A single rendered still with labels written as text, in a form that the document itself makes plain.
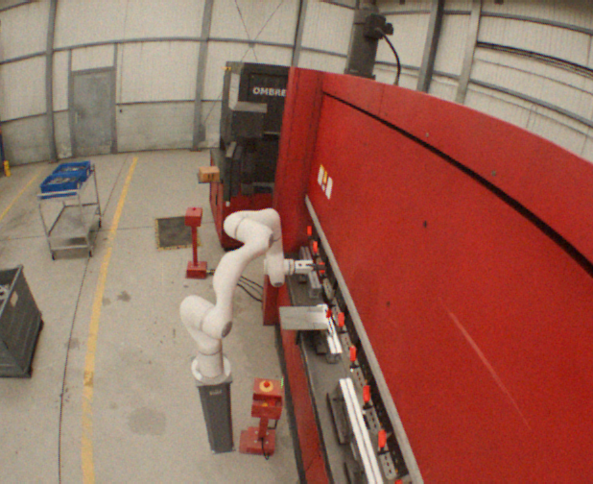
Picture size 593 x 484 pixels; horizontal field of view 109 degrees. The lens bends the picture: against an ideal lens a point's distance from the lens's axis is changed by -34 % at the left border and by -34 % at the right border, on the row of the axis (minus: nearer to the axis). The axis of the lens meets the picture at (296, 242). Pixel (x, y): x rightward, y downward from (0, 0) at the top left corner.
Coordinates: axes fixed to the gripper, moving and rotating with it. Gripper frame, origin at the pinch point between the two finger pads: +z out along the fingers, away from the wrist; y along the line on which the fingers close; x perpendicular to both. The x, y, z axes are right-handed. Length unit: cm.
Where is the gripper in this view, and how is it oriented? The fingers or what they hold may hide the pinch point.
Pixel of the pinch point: (320, 267)
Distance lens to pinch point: 175.5
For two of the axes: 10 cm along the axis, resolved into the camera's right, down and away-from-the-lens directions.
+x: 0.4, 9.3, -3.6
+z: 9.8, 0.4, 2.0
